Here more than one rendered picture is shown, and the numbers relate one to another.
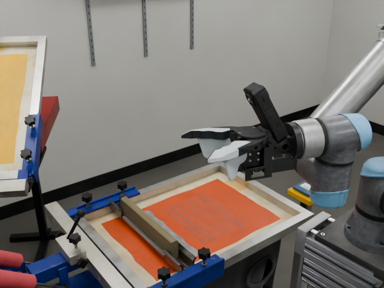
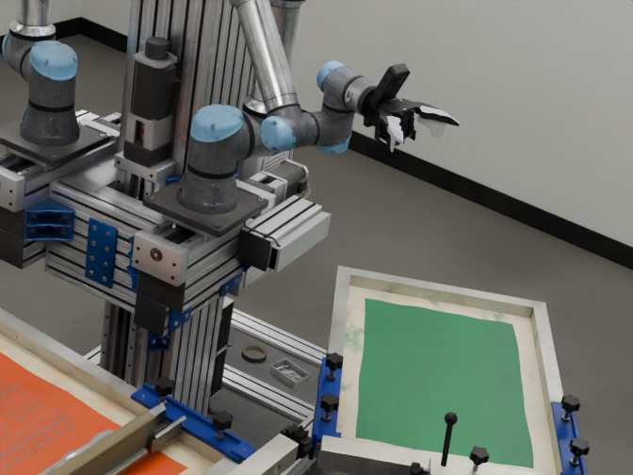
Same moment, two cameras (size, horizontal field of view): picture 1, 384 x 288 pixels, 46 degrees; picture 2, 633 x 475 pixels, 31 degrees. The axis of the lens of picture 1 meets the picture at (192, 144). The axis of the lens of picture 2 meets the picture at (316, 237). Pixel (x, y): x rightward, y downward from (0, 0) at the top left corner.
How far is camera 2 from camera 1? 2.63 m
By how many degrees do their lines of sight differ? 97
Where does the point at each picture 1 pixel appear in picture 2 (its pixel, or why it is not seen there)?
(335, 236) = (218, 220)
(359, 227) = (229, 190)
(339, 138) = not seen: hidden behind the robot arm
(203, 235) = (54, 428)
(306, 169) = (332, 130)
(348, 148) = not seen: hidden behind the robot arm
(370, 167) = (231, 124)
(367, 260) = (251, 208)
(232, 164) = (439, 124)
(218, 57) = not seen: outside the picture
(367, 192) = (233, 150)
